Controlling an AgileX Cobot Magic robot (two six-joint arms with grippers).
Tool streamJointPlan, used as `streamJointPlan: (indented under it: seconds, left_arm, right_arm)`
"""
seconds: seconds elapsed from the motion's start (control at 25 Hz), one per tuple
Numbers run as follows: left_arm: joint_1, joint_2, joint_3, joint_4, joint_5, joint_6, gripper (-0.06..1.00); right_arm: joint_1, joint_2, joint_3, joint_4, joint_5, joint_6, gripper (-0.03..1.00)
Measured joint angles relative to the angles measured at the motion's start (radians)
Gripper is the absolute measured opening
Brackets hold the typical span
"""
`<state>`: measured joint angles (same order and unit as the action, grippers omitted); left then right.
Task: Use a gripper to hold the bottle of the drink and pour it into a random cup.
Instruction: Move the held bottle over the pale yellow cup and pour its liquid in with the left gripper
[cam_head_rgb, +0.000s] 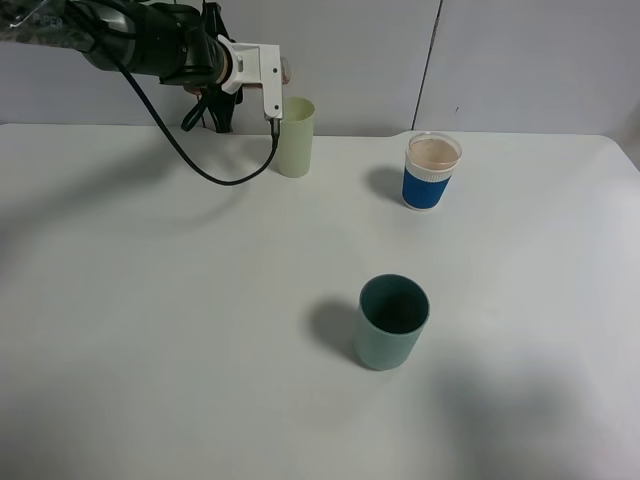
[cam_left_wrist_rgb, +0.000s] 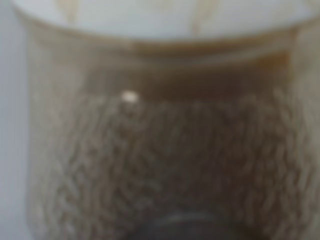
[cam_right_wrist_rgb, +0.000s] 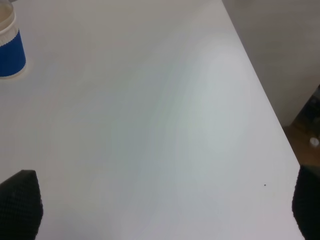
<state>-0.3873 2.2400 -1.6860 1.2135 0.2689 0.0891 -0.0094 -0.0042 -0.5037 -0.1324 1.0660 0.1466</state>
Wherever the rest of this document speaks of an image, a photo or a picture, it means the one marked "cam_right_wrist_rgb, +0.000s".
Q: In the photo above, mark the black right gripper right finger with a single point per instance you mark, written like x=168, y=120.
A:
x=306, y=202

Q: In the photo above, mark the small white floor object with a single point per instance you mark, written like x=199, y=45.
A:
x=313, y=141

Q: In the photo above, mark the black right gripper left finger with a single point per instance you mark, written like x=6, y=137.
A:
x=21, y=207

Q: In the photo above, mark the blue sleeve paper cup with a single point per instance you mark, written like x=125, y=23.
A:
x=12, y=54

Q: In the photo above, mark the dark furniture piece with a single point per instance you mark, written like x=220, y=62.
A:
x=308, y=119

